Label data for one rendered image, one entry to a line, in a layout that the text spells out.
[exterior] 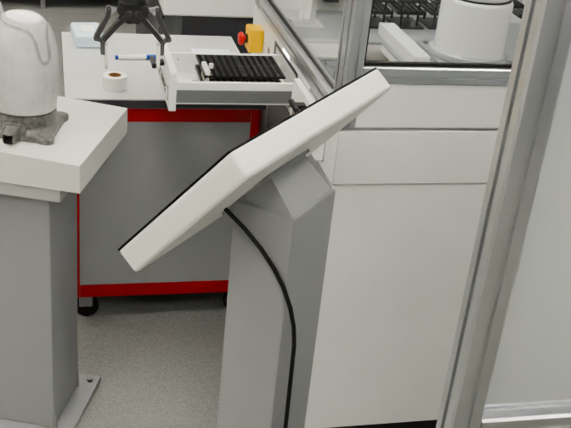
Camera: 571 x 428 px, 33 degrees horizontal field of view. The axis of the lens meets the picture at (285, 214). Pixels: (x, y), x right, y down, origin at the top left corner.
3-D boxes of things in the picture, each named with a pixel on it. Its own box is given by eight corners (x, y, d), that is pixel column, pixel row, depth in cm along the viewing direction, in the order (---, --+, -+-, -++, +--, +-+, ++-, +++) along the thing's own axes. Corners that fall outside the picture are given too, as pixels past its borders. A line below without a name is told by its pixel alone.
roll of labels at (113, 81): (98, 89, 279) (98, 76, 277) (109, 81, 285) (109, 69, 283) (120, 93, 277) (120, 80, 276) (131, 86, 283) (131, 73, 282)
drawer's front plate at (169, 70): (168, 112, 253) (170, 72, 248) (157, 74, 278) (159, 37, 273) (175, 112, 253) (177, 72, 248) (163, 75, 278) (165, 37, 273)
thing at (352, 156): (331, 184, 227) (338, 127, 220) (251, 47, 314) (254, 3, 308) (684, 180, 249) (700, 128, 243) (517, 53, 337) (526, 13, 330)
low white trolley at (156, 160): (66, 323, 305) (65, 98, 270) (63, 230, 358) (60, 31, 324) (246, 316, 318) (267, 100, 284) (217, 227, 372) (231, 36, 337)
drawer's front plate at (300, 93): (315, 161, 233) (320, 119, 228) (289, 116, 258) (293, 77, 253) (322, 161, 234) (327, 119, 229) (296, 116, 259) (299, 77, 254)
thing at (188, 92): (175, 104, 254) (176, 82, 251) (164, 71, 276) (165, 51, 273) (321, 105, 263) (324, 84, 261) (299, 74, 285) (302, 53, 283)
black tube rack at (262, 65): (203, 98, 259) (204, 75, 256) (194, 76, 274) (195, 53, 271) (283, 98, 264) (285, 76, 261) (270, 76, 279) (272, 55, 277)
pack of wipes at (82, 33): (105, 48, 312) (105, 35, 310) (75, 48, 309) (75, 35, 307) (98, 34, 325) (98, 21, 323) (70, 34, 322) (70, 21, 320)
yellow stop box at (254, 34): (245, 53, 296) (248, 30, 293) (242, 46, 302) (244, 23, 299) (262, 53, 297) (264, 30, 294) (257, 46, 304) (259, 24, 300)
